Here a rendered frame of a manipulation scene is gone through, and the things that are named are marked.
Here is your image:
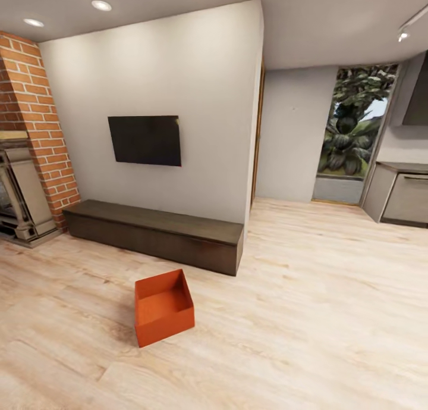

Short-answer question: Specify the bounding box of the storage box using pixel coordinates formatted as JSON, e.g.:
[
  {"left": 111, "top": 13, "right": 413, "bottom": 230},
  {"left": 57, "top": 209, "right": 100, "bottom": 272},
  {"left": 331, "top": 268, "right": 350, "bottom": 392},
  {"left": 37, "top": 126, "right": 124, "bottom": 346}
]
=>
[{"left": 134, "top": 269, "right": 196, "bottom": 349}]

